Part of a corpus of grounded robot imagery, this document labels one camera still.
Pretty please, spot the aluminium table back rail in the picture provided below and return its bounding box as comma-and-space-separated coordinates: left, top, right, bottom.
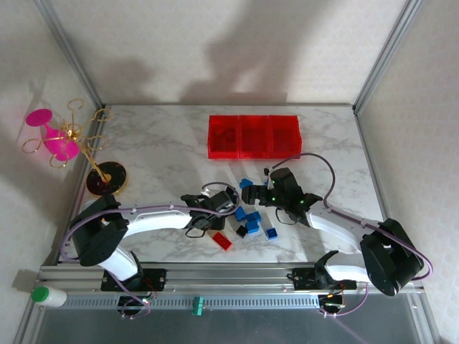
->
103, 102, 356, 108

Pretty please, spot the black controller board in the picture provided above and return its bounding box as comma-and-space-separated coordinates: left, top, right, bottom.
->
117, 295, 151, 315
320, 294, 346, 312

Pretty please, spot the white bottle green cap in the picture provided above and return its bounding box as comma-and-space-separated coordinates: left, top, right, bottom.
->
30, 285, 68, 308

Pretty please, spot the gold wire rack black base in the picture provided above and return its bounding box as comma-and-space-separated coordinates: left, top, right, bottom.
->
22, 98, 129, 199

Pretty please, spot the pink wine glass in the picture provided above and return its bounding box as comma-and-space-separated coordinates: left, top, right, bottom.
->
24, 108, 80, 162

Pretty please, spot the grey slotted cable duct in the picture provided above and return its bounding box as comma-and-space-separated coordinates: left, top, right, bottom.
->
34, 294, 322, 309

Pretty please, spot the aluminium frame post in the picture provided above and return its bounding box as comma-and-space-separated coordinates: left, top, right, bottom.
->
33, 0, 108, 110
352, 0, 426, 115

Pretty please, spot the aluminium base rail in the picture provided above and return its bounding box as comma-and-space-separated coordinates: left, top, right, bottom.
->
38, 262, 424, 297

